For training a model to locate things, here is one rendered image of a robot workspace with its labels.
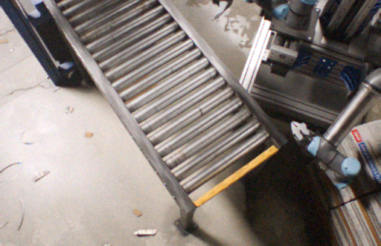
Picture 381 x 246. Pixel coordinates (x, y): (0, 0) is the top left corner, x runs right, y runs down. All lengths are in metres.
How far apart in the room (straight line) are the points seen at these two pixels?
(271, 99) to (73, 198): 1.42
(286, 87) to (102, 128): 1.25
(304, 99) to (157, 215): 1.19
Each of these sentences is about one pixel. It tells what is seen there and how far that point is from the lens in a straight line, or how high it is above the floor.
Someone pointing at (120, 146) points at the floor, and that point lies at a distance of 2.46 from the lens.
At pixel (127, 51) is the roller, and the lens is 1.81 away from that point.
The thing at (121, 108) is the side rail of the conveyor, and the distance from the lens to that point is 1.67.
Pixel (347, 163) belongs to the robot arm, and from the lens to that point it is 1.55.
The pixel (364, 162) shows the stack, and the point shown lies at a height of 0.83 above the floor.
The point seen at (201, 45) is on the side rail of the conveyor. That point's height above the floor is 0.80.
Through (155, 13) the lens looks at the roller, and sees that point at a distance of 1.94.
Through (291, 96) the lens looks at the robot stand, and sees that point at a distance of 2.43.
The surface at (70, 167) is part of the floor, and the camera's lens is 2.49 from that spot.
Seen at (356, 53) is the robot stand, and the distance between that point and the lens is 2.09.
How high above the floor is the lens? 2.30
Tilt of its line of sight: 69 degrees down
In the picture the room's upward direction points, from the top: 2 degrees clockwise
